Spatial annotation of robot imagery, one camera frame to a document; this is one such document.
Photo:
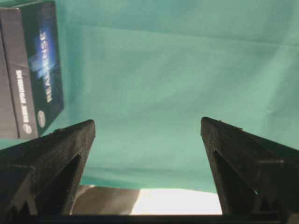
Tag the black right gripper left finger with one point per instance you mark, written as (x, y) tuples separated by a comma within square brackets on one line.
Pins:
[(41, 176)]

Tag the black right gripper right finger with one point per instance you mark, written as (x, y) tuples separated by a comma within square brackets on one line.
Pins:
[(256, 179)]

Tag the black RealSense box D415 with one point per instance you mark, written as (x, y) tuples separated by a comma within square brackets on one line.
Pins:
[(31, 89)]

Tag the green table cloth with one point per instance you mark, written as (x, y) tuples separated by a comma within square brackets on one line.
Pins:
[(147, 71)]

